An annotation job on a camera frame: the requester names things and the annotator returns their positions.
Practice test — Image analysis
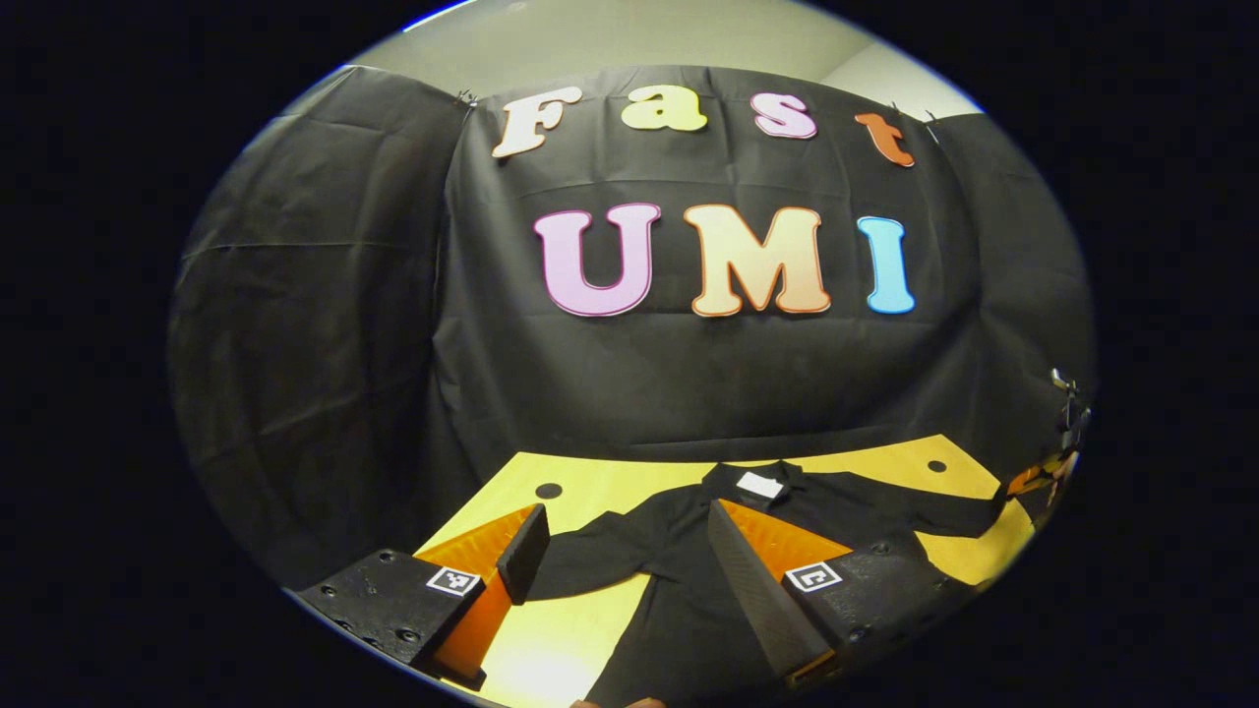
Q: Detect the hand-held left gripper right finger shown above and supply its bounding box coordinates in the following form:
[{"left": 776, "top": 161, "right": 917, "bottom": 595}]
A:
[{"left": 706, "top": 499, "right": 985, "bottom": 691}]

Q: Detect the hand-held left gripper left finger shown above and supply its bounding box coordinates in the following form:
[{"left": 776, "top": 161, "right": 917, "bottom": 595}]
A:
[{"left": 295, "top": 503, "right": 552, "bottom": 689}]

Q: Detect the black button shirt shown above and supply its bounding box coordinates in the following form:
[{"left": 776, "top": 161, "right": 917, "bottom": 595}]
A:
[{"left": 526, "top": 459, "right": 1009, "bottom": 708}]

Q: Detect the black backdrop cloth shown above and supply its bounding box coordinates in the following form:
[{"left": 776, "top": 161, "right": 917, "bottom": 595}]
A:
[{"left": 167, "top": 64, "right": 1098, "bottom": 591}]

